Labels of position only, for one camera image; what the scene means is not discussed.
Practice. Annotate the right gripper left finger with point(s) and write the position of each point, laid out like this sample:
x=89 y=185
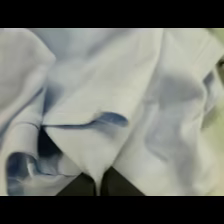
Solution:
x=80 y=187

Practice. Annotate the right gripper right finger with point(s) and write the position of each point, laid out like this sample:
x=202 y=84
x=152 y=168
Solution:
x=120 y=185

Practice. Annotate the white shirt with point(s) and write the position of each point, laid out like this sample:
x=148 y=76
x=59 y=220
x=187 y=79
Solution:
x=110 y=83

